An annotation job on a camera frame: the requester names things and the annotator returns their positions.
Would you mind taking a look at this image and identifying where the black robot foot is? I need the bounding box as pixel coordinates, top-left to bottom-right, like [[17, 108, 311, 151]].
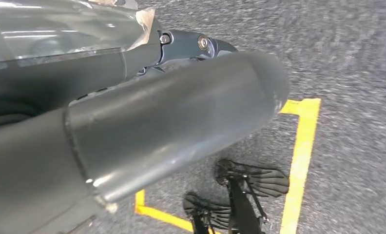
[[213, 158, 290, 198], [182, 192, 232, 231]]

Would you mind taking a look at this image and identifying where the yellow floor tape square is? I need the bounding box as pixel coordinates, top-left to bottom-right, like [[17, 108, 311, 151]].
[[135, 98, 322, 234]]

